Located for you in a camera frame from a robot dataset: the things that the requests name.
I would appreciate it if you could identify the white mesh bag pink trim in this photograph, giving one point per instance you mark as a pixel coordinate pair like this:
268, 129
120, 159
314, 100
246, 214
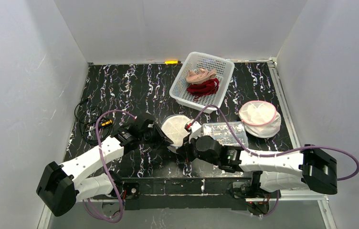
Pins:
260, 118

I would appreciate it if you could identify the yellow orange marker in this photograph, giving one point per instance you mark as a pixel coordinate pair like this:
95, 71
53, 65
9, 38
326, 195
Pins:
172, 62

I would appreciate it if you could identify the beige pink bra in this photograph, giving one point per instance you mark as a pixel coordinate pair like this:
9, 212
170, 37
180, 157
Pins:
199, 76

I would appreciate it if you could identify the dark red bra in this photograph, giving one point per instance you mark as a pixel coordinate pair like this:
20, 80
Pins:
206, 88

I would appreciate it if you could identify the black base frame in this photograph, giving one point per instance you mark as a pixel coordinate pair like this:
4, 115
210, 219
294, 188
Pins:
234, 193

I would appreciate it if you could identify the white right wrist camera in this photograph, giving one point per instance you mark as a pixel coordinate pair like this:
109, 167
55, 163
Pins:
193, 128

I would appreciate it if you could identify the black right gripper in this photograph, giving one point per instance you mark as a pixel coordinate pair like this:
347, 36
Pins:
186, 149

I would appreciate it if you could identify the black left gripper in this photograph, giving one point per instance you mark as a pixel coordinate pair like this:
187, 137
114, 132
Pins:
159, 137

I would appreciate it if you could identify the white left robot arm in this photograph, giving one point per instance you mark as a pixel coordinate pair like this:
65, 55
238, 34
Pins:
63, 185

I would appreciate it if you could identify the clear plastic compartment box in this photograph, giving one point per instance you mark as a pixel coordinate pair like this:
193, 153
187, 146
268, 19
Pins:
225, 135

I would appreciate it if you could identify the white plastic basket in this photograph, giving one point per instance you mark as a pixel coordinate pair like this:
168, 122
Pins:
196, 60

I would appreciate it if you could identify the aluminium rail frame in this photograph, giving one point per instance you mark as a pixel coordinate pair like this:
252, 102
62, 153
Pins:
272, 65

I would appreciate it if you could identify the white mesh bag blue trim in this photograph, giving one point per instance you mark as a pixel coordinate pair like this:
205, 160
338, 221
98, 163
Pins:
174, 128

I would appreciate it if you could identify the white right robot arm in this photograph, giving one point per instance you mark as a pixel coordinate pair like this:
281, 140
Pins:
309, 167

